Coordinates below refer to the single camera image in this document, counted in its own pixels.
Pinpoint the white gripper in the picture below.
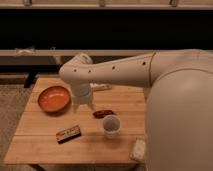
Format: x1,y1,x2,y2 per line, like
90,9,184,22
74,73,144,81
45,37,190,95
71,88,95,112

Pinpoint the clear plastic bottle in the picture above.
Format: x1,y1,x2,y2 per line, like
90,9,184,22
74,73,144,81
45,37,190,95
90,83,112,91

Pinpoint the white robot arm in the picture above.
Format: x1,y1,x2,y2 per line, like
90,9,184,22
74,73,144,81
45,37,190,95
59,49,213,171

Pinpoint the orange ceramic bowl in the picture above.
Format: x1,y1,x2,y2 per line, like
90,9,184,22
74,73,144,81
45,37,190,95
38,86,71,113

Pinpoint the red brown snack packet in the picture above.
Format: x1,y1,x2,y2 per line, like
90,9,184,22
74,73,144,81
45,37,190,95
93,110,114,119

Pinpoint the white paper cup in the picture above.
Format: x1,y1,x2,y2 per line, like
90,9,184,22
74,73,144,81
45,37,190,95
102,115,121,138

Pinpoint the brown snack box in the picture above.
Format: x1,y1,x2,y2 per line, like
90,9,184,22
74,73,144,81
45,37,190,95
56,125,81,144

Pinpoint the wooden table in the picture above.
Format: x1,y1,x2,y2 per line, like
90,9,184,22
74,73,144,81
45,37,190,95
4,78,145,171

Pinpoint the grey metal rail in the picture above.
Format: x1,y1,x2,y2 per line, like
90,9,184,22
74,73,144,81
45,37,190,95
0,49,149,65

